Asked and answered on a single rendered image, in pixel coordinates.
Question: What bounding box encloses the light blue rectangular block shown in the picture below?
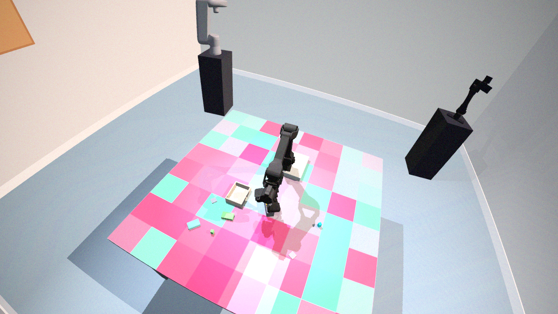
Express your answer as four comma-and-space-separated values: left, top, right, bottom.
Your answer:
187, 219, 200, 230

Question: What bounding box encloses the light green rectangular block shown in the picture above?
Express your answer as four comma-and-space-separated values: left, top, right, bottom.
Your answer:
221, 212, 234, 221

